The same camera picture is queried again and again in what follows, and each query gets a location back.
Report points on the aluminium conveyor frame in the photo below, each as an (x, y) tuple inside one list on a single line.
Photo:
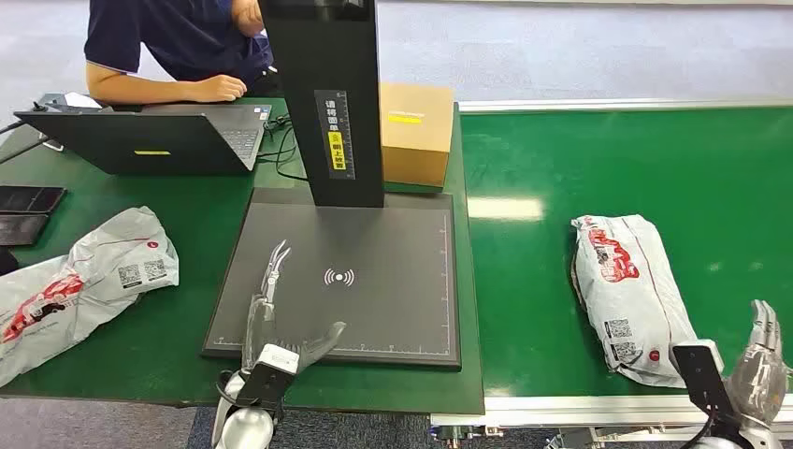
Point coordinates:
[(557, 409)]

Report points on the small black object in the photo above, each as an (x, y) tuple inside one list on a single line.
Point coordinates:
[(6, 263)]

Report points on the grey mailer package, flat flap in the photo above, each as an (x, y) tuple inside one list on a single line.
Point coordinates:
[(93, 279)]

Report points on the person's right hand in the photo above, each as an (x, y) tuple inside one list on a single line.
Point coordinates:
[(220, 88)]

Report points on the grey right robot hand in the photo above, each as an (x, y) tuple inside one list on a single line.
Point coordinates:
[(759, 378)]

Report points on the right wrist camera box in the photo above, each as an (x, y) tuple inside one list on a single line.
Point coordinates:
[(700, 378)]

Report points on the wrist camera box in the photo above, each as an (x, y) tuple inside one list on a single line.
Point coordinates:
[(700, 378), (266, 384)]

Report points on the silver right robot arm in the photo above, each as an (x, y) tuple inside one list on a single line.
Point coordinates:
[(759, 437)]

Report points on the person's left forearm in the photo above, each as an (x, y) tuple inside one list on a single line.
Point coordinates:
[(248, 15)]

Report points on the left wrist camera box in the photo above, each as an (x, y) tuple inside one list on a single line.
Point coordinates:
[(266, 384)]

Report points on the brown cardboard box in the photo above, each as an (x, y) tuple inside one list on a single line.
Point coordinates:
[(415, 142)]

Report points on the person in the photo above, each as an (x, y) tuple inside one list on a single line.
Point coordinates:
[(173, 37)]

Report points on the black laptop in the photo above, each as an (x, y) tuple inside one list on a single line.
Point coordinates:
[(155, 142)]

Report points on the person's right forearm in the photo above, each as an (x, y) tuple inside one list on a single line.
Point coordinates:
[(136, 92)]

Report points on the black scanner column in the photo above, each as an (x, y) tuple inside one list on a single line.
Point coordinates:
[(297, 93)]

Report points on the small usb dongle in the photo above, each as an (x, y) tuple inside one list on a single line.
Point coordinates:
[(52, 144)]

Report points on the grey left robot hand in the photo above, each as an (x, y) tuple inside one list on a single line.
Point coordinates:
[(263, 328)]

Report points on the black smartphone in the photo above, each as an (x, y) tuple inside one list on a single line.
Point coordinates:
[(31, 199), (21, 229)]

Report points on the grey mailer package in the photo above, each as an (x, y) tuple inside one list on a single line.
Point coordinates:
[(93, 279), (626, 297)]

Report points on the green conveyor belt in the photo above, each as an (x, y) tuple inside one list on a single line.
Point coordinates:
[(619, 155)]

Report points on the white paper sheet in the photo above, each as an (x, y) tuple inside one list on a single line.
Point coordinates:
[(83, 99)]

